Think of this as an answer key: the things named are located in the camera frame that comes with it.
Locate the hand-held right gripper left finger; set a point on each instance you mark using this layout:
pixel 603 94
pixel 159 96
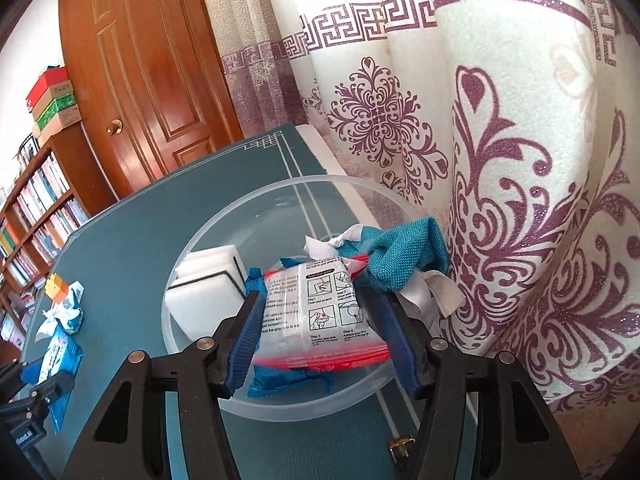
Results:
pixel 245 340

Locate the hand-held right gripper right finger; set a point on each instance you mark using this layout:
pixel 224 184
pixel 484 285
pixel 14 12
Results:
pixel 402 345

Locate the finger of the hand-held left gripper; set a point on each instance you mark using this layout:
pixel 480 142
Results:
pixel 10 380
pixel 52 391

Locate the blue cracker packet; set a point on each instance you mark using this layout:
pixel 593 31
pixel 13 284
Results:
pixel 60 355

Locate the white sponge black stripe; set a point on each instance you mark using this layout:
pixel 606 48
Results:
pixel 210 260
pixel 205 305

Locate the plain blue plastic packet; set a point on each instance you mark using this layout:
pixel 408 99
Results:
pixel 280 385

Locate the red and white packet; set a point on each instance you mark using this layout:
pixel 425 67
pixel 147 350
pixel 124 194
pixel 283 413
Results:
pixel 310 320

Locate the white plastic packet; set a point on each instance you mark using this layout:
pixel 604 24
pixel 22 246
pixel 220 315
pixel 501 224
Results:
pixel 65 316

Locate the teal cloth pouch white ribbon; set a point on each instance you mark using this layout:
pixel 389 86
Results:
pixel 400 255

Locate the yellow toy brick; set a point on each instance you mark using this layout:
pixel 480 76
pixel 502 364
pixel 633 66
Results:
pixel 56 287

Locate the clear plastic bowl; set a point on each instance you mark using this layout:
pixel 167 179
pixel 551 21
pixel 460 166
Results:
pixel 280 200

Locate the small brass metal fitting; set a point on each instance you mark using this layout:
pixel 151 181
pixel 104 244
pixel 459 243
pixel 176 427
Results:
pixel 401 449

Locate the wooden bookshelf with books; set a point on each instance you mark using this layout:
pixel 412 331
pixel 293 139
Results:
pixel 45 195

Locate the brass door knob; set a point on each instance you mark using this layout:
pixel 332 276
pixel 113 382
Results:
pixel 115 127

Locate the white purple patterned curtain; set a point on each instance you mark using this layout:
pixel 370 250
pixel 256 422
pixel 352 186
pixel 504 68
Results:
pixel 500 110

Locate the green cardboard box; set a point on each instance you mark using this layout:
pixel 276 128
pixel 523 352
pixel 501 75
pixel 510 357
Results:
pixel 57 108

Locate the brown wooden door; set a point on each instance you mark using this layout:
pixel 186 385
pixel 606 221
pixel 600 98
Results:
pixel 150 60

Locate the red cardboard box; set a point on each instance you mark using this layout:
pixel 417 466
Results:
pixel 47 85

